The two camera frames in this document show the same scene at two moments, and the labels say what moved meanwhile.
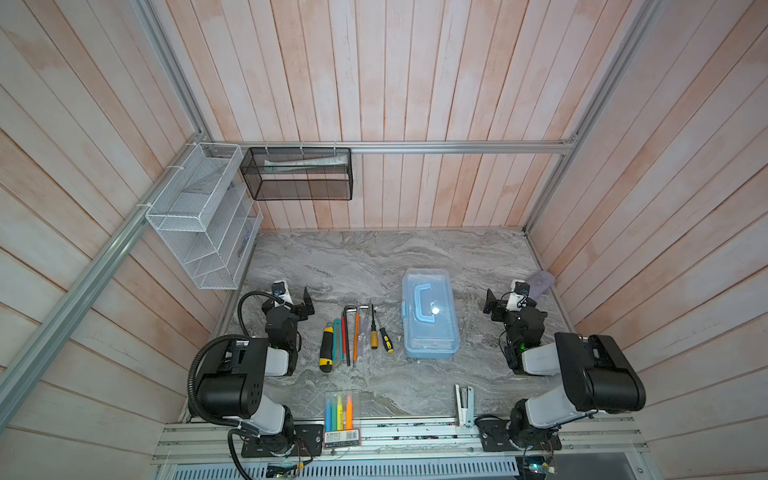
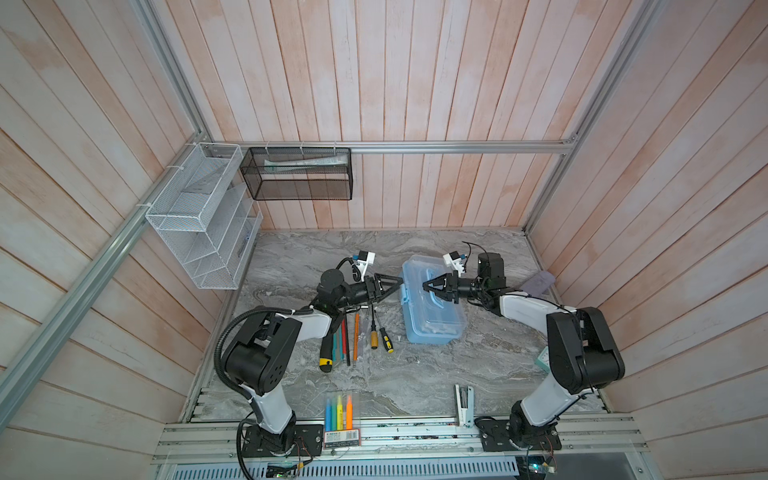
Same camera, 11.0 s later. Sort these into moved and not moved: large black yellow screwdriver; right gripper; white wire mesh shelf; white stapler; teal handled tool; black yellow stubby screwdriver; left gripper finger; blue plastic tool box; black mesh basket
Moved: left gripper finger; right gripper; blue plastic tool box
Not moved: black mesh basket; white wire mesh shelf; teal handled tool; black yellow stubby screwdriver; large black yellow screwdriver; white stapler
